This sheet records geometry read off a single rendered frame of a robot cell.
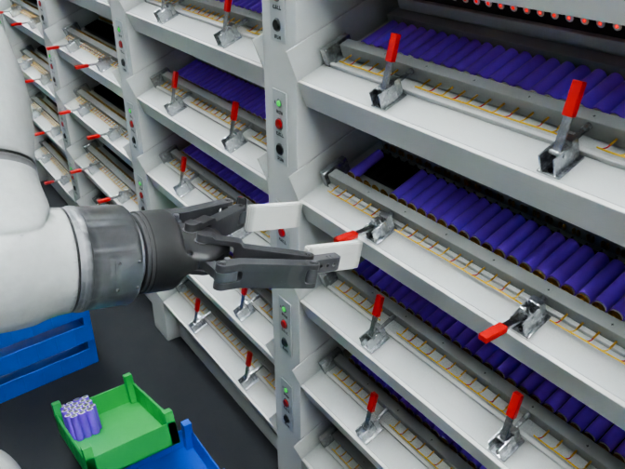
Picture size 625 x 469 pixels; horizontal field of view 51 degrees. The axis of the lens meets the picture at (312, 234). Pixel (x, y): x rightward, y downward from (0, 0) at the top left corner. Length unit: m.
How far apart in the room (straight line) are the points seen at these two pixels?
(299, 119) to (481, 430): 0.52
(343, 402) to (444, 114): 0.62
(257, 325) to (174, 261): 0.86
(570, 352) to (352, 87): 0.45
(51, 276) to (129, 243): 0.07
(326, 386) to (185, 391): 0.63
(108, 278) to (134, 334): 1.50
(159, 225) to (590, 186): 0.41
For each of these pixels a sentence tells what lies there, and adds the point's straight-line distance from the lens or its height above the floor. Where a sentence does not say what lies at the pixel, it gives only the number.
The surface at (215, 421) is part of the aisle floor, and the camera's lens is 1.73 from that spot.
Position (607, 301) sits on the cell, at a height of 0.78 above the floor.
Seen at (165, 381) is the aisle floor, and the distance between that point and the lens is 1.86.
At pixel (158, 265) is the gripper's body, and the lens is 0.58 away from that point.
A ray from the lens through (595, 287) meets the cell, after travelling 0.82.
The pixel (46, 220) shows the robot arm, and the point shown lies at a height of 0.96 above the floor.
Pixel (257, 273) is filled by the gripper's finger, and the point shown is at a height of 0.89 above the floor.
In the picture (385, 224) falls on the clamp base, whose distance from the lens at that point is 0.95.
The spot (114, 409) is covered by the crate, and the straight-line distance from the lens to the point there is 1.80.
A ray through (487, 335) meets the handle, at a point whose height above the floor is 0.76.
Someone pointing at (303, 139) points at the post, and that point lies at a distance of 1.05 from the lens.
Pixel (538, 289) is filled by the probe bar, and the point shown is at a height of 0.78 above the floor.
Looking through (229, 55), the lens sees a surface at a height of 0.93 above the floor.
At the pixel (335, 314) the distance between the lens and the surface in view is 1.13.
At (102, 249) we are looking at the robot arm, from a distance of 0.56.
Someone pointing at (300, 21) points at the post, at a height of 1.01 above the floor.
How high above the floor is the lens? 1.20
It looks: 28 degrees down
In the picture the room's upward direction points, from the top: straight up
